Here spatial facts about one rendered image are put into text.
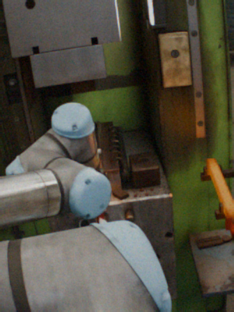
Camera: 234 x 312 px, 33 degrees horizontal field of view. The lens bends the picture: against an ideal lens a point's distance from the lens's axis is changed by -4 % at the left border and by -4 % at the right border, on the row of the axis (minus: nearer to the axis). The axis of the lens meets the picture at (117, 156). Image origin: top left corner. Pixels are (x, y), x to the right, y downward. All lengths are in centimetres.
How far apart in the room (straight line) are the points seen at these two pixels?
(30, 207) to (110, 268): 23
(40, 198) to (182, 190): 91
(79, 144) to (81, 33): 42
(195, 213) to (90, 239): 112
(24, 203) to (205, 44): 87
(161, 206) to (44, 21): 63
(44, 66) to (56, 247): 77
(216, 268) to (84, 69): 70
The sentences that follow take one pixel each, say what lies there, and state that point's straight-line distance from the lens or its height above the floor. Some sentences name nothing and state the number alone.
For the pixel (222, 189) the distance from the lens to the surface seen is 110.
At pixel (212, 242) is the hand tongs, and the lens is 133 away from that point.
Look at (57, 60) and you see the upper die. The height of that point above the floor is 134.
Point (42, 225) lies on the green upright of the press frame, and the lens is 148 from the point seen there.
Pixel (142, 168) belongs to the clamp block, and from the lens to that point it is 121.
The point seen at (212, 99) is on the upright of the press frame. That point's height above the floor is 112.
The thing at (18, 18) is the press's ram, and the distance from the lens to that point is 109.
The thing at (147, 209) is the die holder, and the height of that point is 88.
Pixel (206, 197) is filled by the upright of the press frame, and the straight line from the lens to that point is 147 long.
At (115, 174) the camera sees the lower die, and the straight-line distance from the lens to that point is 121.
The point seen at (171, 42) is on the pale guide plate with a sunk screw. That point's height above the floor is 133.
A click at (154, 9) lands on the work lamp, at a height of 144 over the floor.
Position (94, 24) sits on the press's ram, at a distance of 108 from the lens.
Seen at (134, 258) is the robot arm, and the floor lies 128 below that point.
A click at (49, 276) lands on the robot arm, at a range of 38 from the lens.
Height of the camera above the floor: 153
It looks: 25 degrees down
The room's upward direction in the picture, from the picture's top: 8 degrees counter-clockwise
